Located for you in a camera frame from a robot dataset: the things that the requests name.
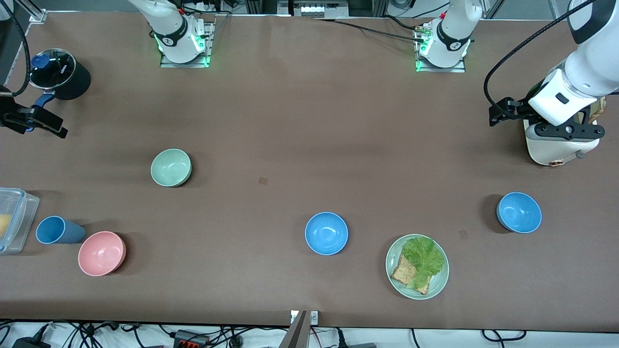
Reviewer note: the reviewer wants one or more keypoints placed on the green lettuce leaf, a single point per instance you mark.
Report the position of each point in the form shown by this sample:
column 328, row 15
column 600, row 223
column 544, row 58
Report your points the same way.
column 424, row 256

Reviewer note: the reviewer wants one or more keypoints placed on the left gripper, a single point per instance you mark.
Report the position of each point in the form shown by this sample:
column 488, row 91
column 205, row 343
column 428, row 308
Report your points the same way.
column 520, row 109

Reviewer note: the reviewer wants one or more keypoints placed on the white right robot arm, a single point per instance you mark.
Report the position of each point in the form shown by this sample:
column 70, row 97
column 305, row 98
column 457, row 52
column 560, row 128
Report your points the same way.
column 169, row 24

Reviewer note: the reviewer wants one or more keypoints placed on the green plate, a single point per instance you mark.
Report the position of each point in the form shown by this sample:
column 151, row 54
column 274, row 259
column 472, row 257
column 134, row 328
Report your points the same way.
column 437, row 280

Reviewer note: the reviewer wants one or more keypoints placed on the blue cup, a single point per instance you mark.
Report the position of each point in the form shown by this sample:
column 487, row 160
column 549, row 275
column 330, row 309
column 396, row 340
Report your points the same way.
column 63, row 232

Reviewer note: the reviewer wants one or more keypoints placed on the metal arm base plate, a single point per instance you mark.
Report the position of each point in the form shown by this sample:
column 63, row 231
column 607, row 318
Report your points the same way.
column 440, row 69
column 208, row 38

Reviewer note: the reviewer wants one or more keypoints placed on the brown bread slice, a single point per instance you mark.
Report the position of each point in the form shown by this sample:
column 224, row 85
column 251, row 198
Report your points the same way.
column 401, row 273

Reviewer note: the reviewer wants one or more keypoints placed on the black power adapter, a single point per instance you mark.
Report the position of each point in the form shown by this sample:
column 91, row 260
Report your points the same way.
column 30, row 343

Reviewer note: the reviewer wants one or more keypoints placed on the grey camera mount bar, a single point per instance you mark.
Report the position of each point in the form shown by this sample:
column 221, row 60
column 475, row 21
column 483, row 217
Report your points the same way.
column 296, row 333

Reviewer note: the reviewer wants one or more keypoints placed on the cream white appliance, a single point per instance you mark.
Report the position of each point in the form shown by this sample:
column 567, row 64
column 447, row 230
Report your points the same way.
column 541, row 150

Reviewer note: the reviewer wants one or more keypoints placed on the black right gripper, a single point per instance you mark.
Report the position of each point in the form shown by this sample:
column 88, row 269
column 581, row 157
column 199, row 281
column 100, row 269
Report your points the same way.
column 10, row 119

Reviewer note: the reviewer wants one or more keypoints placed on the yellow food piece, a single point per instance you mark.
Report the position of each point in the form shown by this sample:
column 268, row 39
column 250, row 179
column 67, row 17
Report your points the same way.
column 4, row 226

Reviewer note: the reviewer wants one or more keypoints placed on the white power strip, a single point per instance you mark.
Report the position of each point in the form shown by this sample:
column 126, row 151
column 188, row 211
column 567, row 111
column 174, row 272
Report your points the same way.
column 319, row 8

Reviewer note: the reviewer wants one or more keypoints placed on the pink bowl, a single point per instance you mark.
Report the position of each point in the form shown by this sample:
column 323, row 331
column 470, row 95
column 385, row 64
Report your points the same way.
column 100, row 253

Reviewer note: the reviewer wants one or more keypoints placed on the aluminium frame rail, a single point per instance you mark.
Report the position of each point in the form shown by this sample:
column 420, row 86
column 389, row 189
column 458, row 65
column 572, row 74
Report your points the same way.
column 36, row 17

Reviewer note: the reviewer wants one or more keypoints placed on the green bowl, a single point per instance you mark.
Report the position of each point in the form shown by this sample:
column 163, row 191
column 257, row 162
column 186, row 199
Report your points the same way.
column 170, row 166

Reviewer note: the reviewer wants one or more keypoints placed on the blue bowl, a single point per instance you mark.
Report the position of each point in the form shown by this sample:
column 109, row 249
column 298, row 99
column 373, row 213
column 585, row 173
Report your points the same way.
column 519, row 212
column 326, row 233

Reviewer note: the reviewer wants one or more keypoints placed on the black orange power strip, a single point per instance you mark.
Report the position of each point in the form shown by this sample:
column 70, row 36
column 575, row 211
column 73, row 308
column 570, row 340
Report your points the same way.
column 191, row 340

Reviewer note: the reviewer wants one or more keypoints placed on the clear plastic container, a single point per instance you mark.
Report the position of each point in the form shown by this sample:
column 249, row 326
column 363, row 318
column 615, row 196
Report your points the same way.
column 22, row 217

